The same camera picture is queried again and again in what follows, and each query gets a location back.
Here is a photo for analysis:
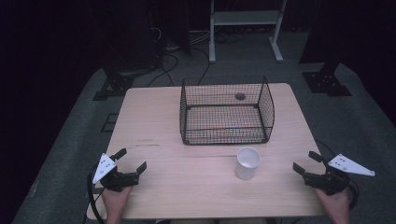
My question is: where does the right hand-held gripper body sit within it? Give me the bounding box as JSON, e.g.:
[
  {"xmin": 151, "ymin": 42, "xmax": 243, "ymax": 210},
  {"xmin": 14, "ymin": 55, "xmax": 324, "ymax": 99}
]
[{"xmin": 302, "ymin": 153, "xmax": 376, "ymax": 196}]

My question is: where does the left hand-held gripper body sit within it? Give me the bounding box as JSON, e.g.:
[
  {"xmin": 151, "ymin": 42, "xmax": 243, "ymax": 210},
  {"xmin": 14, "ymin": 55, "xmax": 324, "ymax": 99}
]
[{"xmin": 92, "ymin": 152, "xmax": 140, "ymax": 192}]

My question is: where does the white cup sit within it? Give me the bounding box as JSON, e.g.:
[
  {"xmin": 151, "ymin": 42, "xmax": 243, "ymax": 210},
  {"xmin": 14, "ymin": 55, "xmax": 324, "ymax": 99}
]
[{"xmin": 233, "ymin": 146, "xmax": 262, "ymax": 181}]

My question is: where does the black wire basket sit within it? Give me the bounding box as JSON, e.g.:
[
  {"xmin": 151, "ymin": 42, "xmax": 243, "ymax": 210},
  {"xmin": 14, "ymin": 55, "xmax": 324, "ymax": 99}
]
[{"xmin": 178, "ymin": 75, "xmax": 276, "ymax": 146}]

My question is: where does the person's left hand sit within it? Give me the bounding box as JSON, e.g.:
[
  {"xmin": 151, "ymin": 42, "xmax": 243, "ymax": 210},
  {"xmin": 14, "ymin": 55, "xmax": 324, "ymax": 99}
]
[{"xmin": 101, "ymin": 186, "xmax": 134, "ymax": 224}]

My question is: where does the person's right hand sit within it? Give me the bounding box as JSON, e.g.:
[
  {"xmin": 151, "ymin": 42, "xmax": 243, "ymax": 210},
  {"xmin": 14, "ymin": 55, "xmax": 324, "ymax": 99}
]
[{"xmin": 313, "ymin": 186, "xmax": 351, "ymax": 224}]

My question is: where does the black stand base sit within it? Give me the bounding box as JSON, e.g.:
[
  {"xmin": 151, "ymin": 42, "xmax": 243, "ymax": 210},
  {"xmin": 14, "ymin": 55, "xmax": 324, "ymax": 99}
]
[
  {"xmin": 302, "ymin": 60, "xmax": 353, "ymax": 97},
  {"xmin": 92, "ymin": 66, "xmax": 148, "ymax": 102}
]

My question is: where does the white metal stand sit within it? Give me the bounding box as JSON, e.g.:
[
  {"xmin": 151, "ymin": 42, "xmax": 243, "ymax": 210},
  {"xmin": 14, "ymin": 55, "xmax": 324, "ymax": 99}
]
[{"xmin": 208, "ymin": 0, "xmax": 288, "ymax": 64}]

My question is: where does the bundle of floor cables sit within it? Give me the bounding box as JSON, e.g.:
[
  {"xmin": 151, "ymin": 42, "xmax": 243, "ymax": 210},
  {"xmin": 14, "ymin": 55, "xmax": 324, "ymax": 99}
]
[{"xmin": 146, "ymin": 26, "xmax": 247, "ymax": 88}]

